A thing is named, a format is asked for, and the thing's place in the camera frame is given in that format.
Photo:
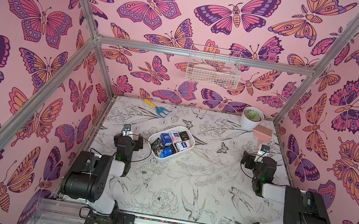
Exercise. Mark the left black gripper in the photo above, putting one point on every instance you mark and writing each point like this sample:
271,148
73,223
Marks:
137,144

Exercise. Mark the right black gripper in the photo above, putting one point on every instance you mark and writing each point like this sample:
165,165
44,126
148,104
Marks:
249,160

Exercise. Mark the white plastic storage box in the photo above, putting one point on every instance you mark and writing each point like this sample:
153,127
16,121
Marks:
156,143

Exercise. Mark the blue cartoon tissue pack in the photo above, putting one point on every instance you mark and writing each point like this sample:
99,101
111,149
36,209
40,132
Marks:
166,152

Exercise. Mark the blue pocket tissue pack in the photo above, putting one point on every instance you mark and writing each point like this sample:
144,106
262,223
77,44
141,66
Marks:
166,140

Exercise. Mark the light pink tissue pack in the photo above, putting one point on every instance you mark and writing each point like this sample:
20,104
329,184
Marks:
183,146

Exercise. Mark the black Face tissue pack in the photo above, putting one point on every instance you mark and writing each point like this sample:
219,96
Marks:
184,136

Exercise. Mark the pink white tissue pack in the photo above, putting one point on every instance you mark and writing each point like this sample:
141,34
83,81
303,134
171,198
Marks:
175,136

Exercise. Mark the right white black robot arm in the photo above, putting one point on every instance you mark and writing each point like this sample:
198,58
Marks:
299,207

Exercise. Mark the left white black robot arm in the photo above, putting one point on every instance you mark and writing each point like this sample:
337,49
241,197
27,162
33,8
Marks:
89,174

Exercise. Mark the pink brush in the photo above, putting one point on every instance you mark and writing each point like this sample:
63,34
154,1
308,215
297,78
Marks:
263,134

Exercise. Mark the blue yellow garden fork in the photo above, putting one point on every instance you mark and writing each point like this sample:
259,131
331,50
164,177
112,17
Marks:
162,112

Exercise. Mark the white pot with succulent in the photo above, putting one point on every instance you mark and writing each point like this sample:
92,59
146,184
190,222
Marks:
251,117

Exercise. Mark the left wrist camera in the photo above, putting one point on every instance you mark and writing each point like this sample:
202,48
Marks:
127,130

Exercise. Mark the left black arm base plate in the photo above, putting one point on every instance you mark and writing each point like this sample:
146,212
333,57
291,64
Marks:
115,218

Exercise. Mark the white wire wall basket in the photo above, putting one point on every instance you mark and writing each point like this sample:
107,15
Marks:
208,67

